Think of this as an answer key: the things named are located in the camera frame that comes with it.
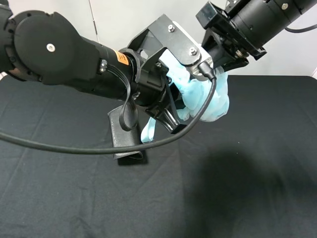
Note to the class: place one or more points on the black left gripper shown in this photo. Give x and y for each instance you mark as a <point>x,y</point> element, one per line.
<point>154,92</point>

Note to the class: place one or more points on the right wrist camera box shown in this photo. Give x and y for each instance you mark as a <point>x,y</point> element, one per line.
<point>209,15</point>

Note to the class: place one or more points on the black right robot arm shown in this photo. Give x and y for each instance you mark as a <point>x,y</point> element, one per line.
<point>244,27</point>

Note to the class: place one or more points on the black tablecloth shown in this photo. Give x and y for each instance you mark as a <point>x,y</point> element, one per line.
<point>250,174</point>

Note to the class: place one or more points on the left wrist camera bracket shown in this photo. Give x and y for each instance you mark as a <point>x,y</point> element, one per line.
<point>166,34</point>

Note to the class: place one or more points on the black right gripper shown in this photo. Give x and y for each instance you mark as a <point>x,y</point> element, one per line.
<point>228,47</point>

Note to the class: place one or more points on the blue white bath loofah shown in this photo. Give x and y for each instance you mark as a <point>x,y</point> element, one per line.
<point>194,92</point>

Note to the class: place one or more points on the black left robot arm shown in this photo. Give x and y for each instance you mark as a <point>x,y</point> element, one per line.
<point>41,47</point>

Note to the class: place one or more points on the black leather glasses case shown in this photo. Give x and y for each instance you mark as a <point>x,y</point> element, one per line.
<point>122,138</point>

